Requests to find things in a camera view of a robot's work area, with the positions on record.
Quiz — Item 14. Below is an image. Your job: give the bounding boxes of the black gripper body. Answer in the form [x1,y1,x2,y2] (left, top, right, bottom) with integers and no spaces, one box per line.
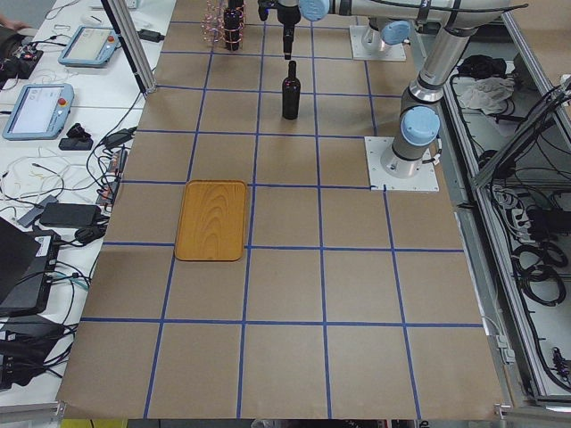
[277,0,301,26]

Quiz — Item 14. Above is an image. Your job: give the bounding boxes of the dark wine bottle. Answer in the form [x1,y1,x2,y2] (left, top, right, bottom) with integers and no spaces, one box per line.
[223,0,244,52]
[282,61,301,120]

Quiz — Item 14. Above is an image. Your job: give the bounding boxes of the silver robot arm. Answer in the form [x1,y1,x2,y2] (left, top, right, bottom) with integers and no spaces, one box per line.
[361,17,411,51]
[258,1,514,163]

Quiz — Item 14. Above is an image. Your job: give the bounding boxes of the dark wine bottle in basket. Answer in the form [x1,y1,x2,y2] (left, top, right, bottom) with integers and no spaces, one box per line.
[223,0,244,52]

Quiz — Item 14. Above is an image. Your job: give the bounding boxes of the wooden serving tray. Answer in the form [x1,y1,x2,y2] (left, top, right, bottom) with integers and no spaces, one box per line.
[174,180,247,262]

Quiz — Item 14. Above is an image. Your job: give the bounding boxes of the black power adapter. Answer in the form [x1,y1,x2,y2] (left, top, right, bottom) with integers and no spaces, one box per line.
[137,29,165,43]

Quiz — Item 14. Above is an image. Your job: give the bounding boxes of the teach pendant tablet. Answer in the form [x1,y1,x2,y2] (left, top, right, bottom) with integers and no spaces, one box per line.
[2,83,75,141]
[58,25,120,68]

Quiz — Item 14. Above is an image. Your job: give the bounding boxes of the white cloth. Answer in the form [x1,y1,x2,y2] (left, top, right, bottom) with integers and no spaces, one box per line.
[459,77,516,115]

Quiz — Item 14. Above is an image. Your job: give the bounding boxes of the large black power brick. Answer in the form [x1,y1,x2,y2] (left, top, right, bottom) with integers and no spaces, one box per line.
[39,202,100,228]

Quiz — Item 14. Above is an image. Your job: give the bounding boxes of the black laptop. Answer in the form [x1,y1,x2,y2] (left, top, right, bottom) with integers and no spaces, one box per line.
[1,219,60,317]

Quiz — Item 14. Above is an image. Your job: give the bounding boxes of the copper wire bottle basket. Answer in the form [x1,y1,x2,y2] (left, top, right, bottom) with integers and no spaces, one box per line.
[201,0,245,50]

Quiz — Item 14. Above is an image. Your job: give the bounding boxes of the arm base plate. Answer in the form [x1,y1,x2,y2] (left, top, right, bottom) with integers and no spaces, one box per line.
[364,136,439,193]
[350,21,410,62]

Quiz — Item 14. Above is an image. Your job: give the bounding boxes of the aluminium frame post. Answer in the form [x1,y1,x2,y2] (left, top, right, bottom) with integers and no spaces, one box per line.
[101,0,156,96]

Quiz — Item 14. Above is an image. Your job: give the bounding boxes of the black camera device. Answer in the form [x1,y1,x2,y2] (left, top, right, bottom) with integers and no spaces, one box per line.
[58,123,93,151]

